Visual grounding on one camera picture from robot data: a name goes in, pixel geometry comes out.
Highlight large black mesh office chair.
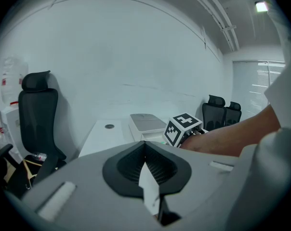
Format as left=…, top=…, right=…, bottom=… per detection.
left=17, top=70, right=67, bottom=185

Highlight clear plastic bottle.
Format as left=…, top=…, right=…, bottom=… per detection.
left=31, top=152, right=48, bottom=161

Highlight person's right forearm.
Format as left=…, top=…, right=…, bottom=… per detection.
left=180, top=104, right=281, bottom=157

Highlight black chair armrest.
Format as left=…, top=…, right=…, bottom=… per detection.
left=0, top=143, right=14, bottom=164

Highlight white desk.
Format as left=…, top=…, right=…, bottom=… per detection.
left=78, top=119, right=137, bottom=158

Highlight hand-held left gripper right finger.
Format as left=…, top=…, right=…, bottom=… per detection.
left=145, top=141, right=240, bottom=231

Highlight white container with grey lid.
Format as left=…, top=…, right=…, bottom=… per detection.
left=129, top=113, right=171, bottom=144

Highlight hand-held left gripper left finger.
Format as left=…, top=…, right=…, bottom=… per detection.
left=22, top=141, right=160, bottom=231

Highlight ceiling light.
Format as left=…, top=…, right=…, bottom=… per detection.
left=254, top=0, right=269, bottom=13

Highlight person's white shirt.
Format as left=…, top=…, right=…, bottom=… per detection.
left=216, top=7, right=291, bottom=231

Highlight white window blinds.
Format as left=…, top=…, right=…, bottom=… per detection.
left=232, top=60, right=286, bottom=121

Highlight white ceiling conduit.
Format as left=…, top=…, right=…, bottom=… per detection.
left=190, top=0, right=240, bottom=52

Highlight wooden frame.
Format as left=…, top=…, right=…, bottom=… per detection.
left=2, top=158, right=44, bottom=190

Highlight white water dispenser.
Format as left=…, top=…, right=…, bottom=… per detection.
left=0, top=104, right=25, bottom=164

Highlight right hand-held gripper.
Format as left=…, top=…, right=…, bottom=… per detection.
left=163, top=113, right=209, bottom=148

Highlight clear water cooler bottle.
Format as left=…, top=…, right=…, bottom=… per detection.
left=0, top=56, right=29, bottom=105

